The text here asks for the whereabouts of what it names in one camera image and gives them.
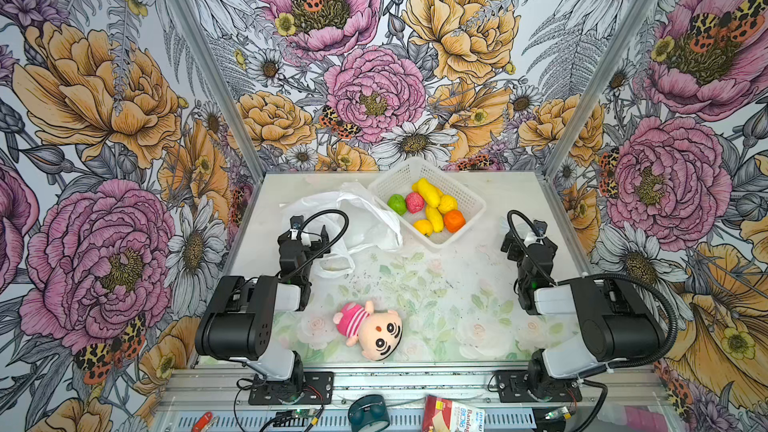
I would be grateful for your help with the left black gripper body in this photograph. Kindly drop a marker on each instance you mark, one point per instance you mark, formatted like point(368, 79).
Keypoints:
point(317, 247)

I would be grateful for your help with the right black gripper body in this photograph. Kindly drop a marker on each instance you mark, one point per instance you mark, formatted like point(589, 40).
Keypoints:
point(516, 254)

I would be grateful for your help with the white plastic bag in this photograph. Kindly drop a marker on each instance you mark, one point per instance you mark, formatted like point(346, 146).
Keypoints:
point(352, 214)

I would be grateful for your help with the orange round fruit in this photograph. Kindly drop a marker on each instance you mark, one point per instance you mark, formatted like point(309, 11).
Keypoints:
point(453, 221)

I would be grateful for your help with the green lime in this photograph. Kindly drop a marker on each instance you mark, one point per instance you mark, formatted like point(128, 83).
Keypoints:
point(398, 204)

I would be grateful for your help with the yellow peach with blush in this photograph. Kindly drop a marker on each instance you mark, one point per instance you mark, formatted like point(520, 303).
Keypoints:
point(424, 227)

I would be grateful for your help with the small yellow fruit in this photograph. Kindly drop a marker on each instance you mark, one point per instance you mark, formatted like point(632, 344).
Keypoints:
point(429, 192)

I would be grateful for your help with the red fruit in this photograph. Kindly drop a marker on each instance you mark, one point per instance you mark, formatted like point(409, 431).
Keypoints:
point(415, 203)

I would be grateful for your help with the yellow mango fruit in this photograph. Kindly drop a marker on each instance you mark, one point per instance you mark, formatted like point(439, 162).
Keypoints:
point(435, 218)

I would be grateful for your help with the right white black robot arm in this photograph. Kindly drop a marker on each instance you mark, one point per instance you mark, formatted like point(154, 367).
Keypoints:
point(622, 322)

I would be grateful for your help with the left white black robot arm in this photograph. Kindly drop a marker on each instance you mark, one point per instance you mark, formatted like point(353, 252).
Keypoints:
point(236, 326)

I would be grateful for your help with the pink plush doll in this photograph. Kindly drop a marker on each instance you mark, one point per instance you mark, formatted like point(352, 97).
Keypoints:
point(378, 334)

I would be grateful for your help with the green circuit board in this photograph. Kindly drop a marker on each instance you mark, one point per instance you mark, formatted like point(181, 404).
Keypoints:
point(298, 415)

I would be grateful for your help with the teal tape roll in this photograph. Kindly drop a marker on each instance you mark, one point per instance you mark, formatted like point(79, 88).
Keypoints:
point(369, 414)

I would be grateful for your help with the red white bandage box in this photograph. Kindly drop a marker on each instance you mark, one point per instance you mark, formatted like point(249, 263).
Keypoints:
point(445, 415)

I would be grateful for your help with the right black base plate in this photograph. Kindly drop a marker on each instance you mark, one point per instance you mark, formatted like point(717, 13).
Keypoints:
point(518, 386)

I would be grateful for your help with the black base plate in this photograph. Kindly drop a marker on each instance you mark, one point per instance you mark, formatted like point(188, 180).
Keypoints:
point(313, 388)
point(518, 386)

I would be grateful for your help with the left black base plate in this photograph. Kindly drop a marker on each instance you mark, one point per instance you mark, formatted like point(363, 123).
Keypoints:
point(313, 388)

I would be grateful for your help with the aluminium front rail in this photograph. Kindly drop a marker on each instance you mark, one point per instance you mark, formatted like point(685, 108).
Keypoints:
point(215, 386)

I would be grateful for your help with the red handled tool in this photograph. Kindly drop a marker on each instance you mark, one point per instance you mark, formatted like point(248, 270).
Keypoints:
point(203, 423)

